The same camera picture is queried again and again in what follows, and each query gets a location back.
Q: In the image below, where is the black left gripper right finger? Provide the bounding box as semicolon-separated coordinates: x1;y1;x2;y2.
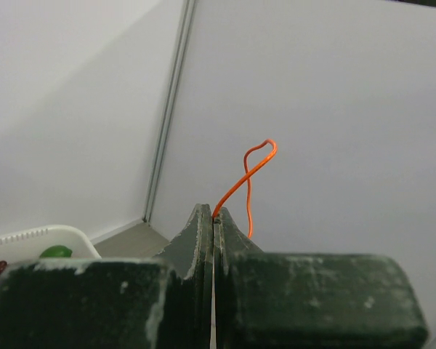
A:
214;209;429;348

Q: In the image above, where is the white plastic basket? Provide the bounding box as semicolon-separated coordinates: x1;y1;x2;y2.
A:
0;225;100;263

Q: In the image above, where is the green mango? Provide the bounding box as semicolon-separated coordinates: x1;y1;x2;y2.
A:
39;245;73;258

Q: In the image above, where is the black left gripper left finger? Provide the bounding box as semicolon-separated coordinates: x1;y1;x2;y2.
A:
0;204;213;348

